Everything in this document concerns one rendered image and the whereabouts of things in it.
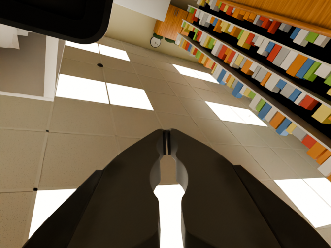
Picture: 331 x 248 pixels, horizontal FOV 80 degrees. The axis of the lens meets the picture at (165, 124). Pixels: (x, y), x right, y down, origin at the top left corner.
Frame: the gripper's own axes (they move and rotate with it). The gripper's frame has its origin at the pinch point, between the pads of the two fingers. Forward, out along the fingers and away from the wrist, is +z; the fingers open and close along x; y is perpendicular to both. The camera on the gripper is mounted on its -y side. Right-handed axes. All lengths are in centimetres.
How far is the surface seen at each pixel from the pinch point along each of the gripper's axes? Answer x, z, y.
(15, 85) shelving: -75, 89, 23
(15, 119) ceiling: -130, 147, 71
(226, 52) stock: 102, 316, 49
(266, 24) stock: 135, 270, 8
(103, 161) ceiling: -54, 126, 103
